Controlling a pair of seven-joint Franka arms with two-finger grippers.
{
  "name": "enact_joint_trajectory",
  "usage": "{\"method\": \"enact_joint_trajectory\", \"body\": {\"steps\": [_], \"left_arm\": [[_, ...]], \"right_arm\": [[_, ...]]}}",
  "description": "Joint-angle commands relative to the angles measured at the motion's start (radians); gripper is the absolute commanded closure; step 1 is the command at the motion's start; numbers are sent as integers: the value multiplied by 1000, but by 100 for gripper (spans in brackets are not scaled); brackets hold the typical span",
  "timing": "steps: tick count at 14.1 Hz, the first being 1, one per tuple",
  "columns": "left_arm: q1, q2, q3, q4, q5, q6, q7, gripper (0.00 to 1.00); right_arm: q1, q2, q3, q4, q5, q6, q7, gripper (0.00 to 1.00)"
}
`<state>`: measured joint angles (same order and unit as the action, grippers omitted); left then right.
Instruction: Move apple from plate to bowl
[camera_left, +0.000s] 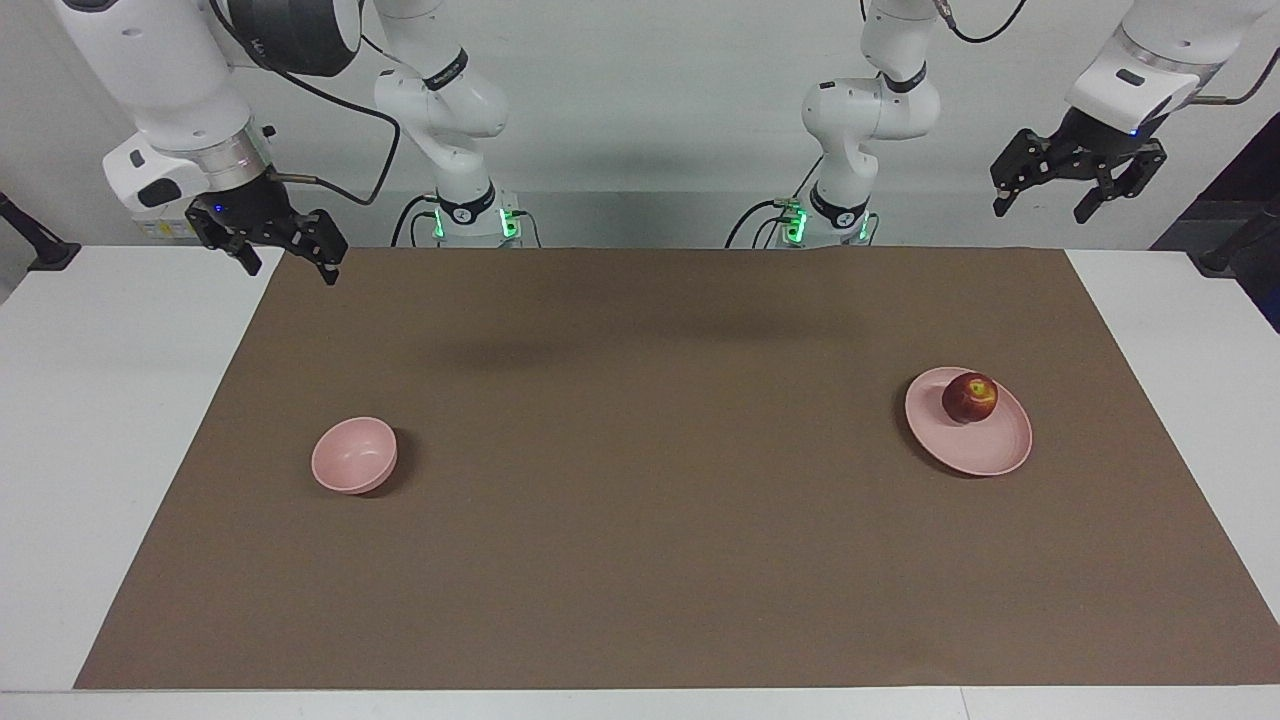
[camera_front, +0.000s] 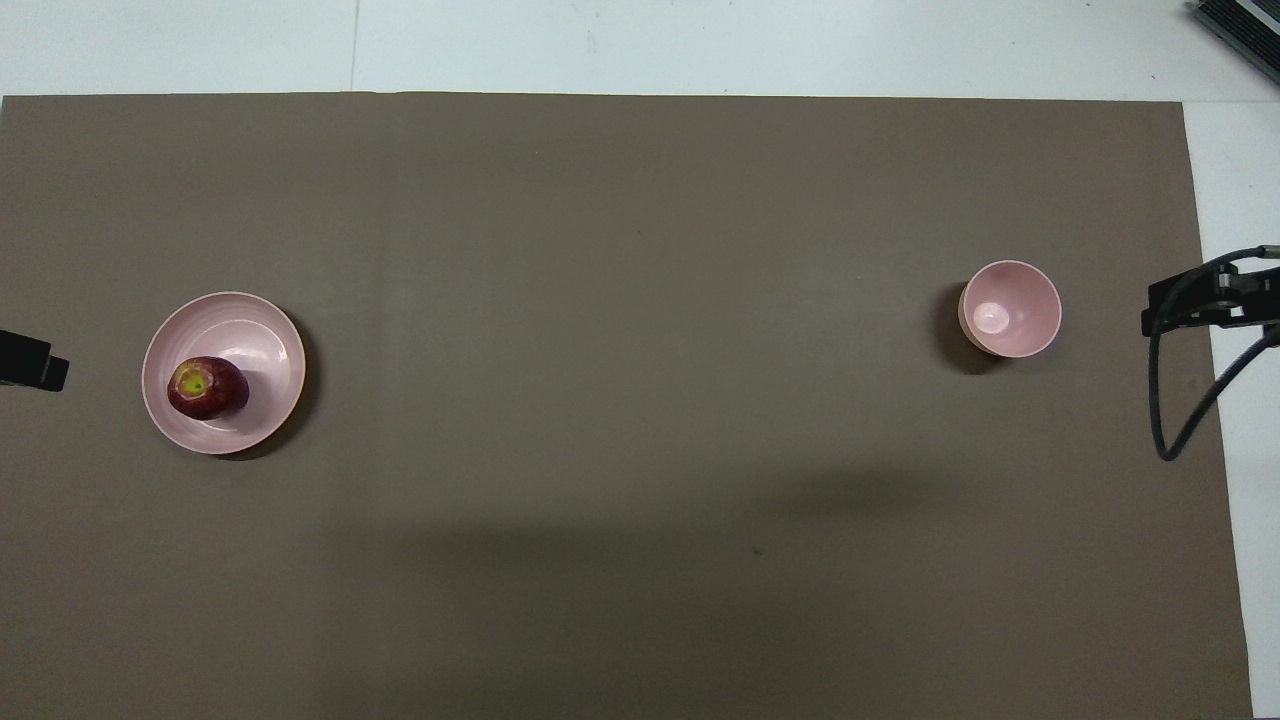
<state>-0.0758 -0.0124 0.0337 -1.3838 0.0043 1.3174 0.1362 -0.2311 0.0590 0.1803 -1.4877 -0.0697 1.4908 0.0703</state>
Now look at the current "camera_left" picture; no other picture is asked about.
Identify pink plate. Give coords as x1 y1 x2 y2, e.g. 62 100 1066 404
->
905 366 1033 477

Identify red apple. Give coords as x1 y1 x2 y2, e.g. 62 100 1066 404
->
941 372 999 425

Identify pink bowl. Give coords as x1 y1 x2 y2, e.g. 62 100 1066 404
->
311 416 399 496

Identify brown table mat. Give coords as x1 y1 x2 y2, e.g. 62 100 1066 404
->
73 246 1280 691

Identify black clamp stand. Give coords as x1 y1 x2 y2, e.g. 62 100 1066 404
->
1198 198 1280 277
0 193 82 272

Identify dark furniture panel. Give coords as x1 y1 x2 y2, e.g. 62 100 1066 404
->
1150 112 1280 333

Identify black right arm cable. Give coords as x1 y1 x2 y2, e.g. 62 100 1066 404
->
205 0 403 208

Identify black left base cables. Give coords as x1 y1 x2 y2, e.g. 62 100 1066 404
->
725 155 827 249

